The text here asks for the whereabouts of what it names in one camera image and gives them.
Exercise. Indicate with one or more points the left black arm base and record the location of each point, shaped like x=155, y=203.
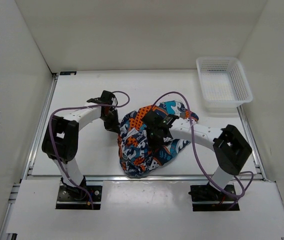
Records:
x=74, y=199

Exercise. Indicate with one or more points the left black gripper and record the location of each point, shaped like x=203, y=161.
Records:
x=114, y=126

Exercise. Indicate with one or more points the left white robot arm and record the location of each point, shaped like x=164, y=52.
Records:
x=61, y=139

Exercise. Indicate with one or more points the colourful patterned shorts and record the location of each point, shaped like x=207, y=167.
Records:
x=142, y=147

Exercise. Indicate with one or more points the aluminium front rail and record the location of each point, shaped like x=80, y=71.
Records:
x=125, y=178

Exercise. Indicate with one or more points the white plastic mesh basket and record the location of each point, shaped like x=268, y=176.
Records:
x=223, y=83

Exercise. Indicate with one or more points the small dark label sticker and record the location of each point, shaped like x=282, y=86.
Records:
x=68, y=73

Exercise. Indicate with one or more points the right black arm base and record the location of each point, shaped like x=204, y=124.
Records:
x=206, y=198

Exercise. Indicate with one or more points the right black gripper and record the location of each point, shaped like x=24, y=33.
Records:
x=153, y=144

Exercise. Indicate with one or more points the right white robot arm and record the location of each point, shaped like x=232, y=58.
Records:
x=230, y=147

